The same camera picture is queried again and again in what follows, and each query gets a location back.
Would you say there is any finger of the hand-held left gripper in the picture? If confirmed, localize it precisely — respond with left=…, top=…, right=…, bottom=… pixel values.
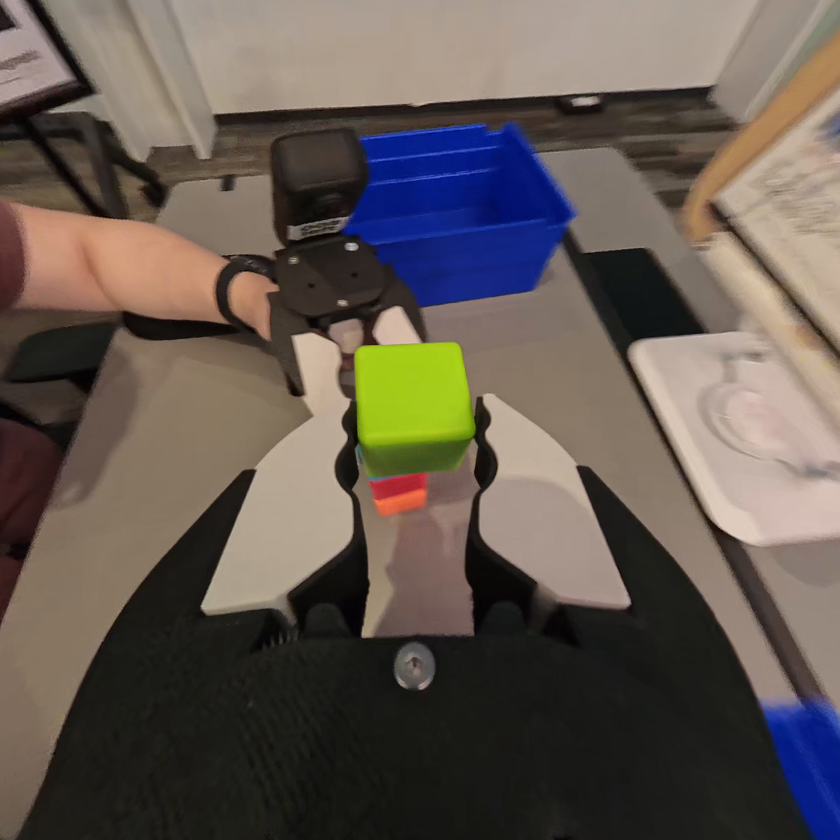
left=375, top=305, right=424, bottom=349
left=292, top=331, right=358, bottom=416

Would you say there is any black framed poster stand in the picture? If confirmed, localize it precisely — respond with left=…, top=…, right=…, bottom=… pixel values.
left=0, top=0, right=165, bottom=217

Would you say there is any green cube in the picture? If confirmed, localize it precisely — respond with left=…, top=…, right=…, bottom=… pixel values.
left=354, top=343, right=476, bottom=478

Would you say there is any printed instruction board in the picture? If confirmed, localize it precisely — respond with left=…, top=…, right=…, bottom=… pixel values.
left=712, top=92, right=840, bottom=355

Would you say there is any blue plastic bin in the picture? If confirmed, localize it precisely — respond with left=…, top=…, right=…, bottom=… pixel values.
left=341, top=121, right=578, bottom=309
left=761, top=699, right=840, bottom=840

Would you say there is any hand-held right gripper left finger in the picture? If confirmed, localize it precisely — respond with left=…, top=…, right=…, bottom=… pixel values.
left=200, top=400, right=368, bottom=641

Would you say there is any person's left hand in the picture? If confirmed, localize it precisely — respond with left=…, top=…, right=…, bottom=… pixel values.
left=233, top=272, right=280, bottom=342

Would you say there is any black wrist strap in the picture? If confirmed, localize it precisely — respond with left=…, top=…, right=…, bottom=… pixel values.
left=215, top=256, right=277, bottom=332

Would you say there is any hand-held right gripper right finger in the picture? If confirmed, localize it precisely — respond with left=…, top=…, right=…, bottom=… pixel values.
left=465, top=394, right=632, bottom=641

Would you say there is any red cube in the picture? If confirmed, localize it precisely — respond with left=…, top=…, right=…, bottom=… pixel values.
left=369, top=472, right=429, bottom=501

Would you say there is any white document stand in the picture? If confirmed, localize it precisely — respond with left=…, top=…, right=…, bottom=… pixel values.
left=626, top=236, right=840, bottom=547

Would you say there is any person's left forearm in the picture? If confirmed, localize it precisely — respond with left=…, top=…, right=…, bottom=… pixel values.
left=0, top=200, right=227, bottom=322

